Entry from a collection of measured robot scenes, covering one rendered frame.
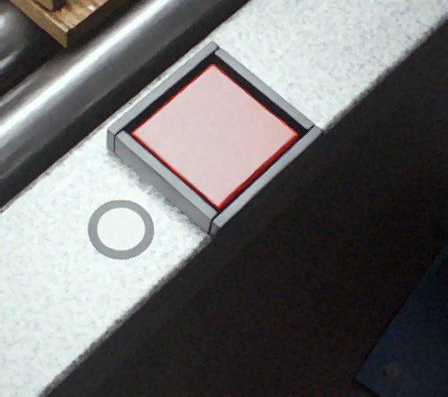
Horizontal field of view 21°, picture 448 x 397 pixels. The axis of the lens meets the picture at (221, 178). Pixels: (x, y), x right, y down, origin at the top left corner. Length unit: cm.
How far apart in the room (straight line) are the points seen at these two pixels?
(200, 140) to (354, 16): 12
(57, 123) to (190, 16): 10
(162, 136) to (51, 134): 6
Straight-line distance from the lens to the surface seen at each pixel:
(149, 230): 58
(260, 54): 64
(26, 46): 64
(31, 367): 55
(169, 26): 64
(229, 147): 59
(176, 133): 59
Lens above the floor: 144
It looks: 61 degrees down
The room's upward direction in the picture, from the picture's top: 11 degrees clockwise
